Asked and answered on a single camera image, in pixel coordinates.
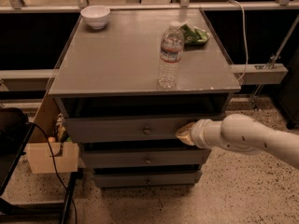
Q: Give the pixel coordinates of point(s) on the metal railing frame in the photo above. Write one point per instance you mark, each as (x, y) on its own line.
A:
(149, 0)

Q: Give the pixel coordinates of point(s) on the green chip bag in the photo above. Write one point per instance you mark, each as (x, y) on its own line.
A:
(195, 36)

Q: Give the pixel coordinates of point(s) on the grey middle drawer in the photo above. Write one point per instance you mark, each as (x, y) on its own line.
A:
(124, 158)

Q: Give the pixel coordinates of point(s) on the grey wooden drawer cabinet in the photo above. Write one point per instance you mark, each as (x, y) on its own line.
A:
(114, 109)

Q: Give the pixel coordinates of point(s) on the clear plastic water bottle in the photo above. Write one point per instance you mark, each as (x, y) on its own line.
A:
(172, 45)

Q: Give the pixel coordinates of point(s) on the white ceramic bowl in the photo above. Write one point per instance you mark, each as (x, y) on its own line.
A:
(95, 16)

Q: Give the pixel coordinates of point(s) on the beige covered gripper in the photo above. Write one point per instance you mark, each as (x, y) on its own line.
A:
(197, 133)

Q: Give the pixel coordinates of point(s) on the grey top drawer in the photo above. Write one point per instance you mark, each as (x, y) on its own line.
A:
(130, 128)

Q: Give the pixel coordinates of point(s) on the grey bottom drawer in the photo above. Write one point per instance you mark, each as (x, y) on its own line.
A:
(189, 177)

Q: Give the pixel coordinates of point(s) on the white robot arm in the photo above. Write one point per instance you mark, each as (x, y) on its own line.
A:
(241, 134)

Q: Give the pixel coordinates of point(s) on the grey drawer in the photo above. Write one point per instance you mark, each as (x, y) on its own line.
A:
(124, 158)
(189, 177)
(130, 128)

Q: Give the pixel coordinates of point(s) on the black chair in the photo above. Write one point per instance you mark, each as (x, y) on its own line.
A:
(15, 132)

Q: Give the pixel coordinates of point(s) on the toy items in box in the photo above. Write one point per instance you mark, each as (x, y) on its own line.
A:
(59, 132)

